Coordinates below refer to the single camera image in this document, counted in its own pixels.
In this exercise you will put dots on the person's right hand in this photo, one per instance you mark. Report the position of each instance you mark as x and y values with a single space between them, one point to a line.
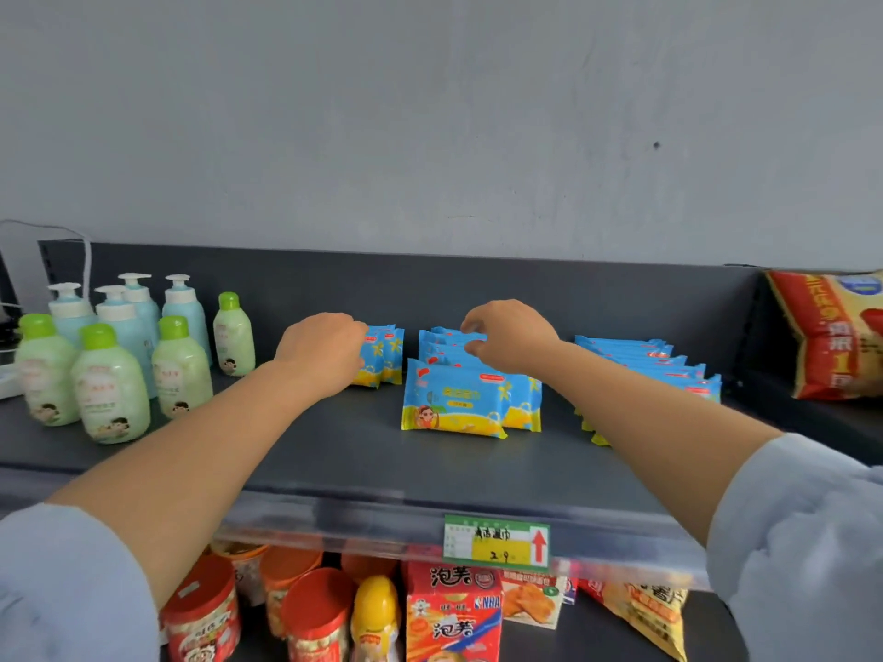
514 337

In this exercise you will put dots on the person's left hand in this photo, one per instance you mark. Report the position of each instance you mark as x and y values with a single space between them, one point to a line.
317 351

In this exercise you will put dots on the person's right thumb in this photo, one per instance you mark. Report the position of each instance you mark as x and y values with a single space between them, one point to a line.
477 348

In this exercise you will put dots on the person's left fingers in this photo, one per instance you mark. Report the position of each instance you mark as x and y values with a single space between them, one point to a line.
355 351

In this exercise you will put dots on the blue wipes packet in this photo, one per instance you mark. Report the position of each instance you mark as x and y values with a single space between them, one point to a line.
394 358
372 358
448 333

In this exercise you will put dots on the person's left forearm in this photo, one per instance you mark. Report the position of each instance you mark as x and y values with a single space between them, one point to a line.
193 461

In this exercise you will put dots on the person's right forearm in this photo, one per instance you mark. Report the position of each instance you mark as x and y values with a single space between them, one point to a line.
655 434

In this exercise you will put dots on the row of blue wipes packets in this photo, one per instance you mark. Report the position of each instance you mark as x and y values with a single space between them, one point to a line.
455 406
648 355

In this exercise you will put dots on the dark grey metal shelf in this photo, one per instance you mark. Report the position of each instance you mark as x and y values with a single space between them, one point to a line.
345 461

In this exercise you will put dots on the small green cap lotion bottle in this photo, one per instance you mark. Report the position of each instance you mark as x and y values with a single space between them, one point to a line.
234 341

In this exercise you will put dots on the blue pump bottle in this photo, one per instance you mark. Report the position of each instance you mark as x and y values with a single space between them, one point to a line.
185 310
143 303
127 323
69 317

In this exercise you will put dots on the green and yellow price label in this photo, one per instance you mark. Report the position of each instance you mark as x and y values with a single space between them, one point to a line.
497 543

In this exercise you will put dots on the orange lid snack cup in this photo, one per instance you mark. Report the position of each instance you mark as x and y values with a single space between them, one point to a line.
369 566
241 561
286 572

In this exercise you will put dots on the small fried chicken snack box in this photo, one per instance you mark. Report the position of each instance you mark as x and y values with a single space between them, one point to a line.
531 599

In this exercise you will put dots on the yellow egg shaped container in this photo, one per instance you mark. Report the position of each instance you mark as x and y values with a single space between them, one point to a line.
376 613

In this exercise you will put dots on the red snack canister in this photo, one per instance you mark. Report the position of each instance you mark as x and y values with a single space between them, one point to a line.
203 613
317 613

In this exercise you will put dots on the red snack box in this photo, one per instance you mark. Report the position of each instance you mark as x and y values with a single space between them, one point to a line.
452 613

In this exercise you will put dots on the orange and yellow snack bag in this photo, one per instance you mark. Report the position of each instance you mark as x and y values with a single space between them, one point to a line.
648 610

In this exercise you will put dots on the red and yellow snack bag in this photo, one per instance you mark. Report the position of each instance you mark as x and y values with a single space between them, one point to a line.
828 337

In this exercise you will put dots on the light blue shirt sleeve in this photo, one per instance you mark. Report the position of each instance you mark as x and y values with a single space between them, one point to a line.
62 592
807 558

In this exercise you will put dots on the clear plastic price rail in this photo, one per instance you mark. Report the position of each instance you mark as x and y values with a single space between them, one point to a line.
345 523

